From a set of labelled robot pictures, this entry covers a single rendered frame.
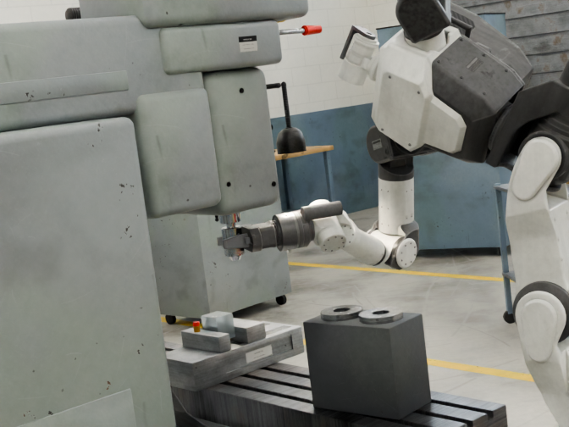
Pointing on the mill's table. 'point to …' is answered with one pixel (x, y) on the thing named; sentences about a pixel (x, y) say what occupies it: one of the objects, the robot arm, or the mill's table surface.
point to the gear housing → (219, 47)
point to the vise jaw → (248, 330)
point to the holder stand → (367, 361)
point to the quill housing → (240, 141)
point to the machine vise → (229, 355)
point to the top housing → (195, 11)
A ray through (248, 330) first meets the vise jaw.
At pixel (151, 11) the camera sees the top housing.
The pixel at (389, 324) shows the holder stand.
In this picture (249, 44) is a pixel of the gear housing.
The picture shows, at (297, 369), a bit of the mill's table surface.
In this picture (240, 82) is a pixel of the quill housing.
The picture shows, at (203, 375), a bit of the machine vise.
